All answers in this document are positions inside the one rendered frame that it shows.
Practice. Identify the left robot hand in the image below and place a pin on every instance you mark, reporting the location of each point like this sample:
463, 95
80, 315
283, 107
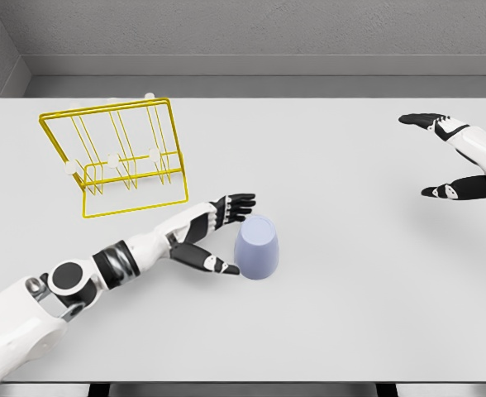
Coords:
185, 223

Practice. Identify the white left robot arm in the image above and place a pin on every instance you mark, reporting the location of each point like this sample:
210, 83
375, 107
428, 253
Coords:
15, 318

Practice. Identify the lavender cup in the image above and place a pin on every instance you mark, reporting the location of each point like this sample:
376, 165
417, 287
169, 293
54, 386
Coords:
257, 248

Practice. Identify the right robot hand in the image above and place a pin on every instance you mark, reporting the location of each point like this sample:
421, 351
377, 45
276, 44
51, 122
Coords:
478, 149

